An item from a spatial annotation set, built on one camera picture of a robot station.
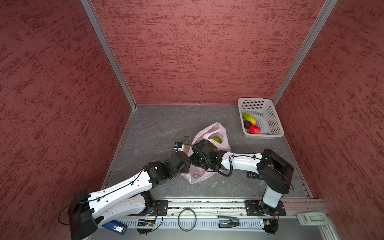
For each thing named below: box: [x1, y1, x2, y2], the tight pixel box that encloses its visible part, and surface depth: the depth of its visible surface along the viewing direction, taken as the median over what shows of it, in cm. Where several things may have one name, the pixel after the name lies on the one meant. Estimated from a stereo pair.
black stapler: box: [218, 215, 240, 228], surface depth 71 cm
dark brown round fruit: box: [243, 120, 252, 130], surface depth 105 cm
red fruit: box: [248, 124, 261, 134], surface depth 102 cm
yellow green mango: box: [242, 112, 257, 125], surface depth 109 cm
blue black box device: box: [101, 219, 128, 235], surface depth 68 cm
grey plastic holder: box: [296, 212, 329, 226], surface depth 71 cm
